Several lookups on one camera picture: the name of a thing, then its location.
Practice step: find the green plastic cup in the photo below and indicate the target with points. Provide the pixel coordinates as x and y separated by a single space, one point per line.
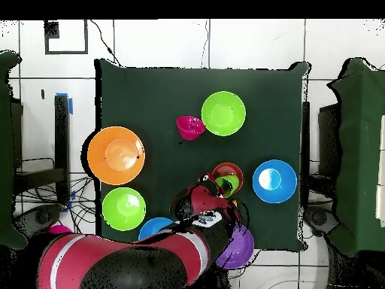
230 182

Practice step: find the red-orange plastic bowl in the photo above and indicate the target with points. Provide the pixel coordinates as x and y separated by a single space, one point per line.
227 168

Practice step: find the pink plastic bowl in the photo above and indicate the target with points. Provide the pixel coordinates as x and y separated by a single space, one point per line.
190 128

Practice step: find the blue plastic bowl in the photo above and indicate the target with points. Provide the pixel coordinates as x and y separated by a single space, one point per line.
155 225
282 189

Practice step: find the green plastic bowl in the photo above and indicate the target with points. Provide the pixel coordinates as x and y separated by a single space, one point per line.
223 113
124 209

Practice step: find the purple plastic bowl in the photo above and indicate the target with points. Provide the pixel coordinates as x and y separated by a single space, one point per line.
240 250

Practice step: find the large orange plastic bowl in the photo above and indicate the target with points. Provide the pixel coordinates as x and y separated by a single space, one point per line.
115 155

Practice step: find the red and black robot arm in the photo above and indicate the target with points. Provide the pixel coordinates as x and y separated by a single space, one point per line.
135 256

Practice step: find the dark green table cloth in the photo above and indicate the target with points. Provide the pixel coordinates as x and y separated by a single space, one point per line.
180 84

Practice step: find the dark grey chair base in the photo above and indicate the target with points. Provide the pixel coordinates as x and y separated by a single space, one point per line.
318 218
42 216

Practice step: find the black cabinet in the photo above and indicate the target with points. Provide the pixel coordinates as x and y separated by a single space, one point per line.
329 141

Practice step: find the blue tape strip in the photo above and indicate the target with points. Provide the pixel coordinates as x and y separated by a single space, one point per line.
71 107

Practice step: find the pink plastic cup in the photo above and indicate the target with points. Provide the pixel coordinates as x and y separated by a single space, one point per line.
58 229

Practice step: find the green cloth side table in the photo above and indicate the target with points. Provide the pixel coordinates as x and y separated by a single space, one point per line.
361 150
6 150

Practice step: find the black stand frame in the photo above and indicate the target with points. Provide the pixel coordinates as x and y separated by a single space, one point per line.
306 150
61 135

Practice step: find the black square floor frame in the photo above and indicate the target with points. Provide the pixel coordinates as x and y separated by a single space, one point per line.
51 30

